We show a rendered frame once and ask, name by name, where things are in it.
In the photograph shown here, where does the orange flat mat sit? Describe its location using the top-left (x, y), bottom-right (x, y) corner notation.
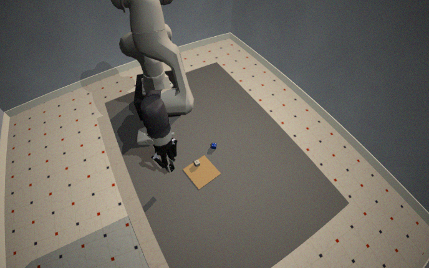
top-left (183, 155), bottom-right (221, 189)

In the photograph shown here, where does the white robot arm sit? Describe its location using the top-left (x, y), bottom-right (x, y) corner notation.
top-left (111, 0), bottom-right (194, 146)

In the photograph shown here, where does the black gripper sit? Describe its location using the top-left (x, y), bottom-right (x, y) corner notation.
top-left (152, 138), bottom-right (177, 173)

